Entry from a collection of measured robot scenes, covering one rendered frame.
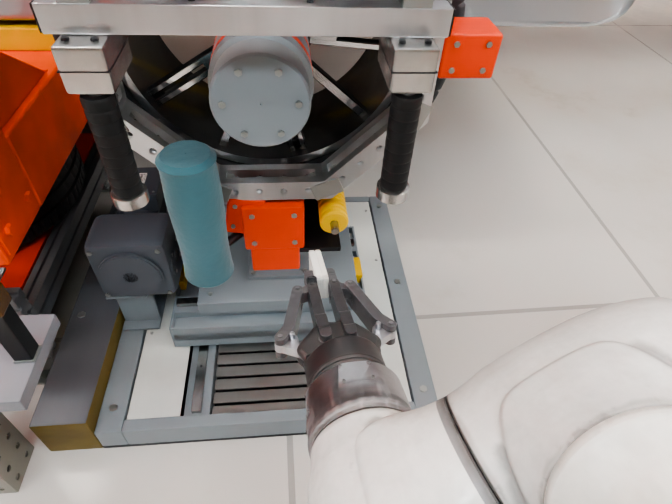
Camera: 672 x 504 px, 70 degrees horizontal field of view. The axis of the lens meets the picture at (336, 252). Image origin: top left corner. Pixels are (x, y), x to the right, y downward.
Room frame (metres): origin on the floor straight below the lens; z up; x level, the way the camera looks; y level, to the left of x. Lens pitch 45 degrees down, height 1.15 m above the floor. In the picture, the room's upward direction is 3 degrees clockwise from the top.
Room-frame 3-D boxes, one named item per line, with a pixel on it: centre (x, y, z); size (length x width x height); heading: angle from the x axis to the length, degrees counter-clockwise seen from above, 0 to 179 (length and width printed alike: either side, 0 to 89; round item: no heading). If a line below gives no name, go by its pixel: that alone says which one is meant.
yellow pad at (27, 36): (1.12, 0.72, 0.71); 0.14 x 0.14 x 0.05; 8
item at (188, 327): (0.89, 0.17, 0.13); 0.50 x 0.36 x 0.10; 98
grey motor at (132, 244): (0.92, 0.49, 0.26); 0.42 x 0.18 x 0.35; 8
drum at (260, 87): (0.66, 0.12, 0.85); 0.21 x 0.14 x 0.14; 8
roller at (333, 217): (0.84, 0.02, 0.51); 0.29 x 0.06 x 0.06; 8
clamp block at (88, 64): (0.50, 0.27, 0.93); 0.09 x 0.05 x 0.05; 8
